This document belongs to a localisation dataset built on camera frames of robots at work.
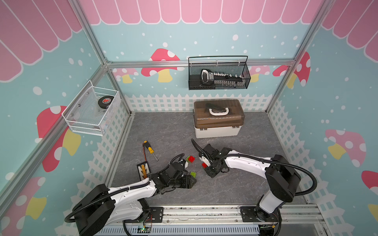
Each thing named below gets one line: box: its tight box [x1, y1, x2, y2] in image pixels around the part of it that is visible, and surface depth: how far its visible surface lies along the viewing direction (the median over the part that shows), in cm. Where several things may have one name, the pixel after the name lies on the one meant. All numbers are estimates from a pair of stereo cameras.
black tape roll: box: [97, 95, 115, 109], surface depth 81 cm
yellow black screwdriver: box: [143, 140, 159, 162], surface depth 99 cm
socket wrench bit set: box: [200, 68, 245, 88], surface depth 91 cm
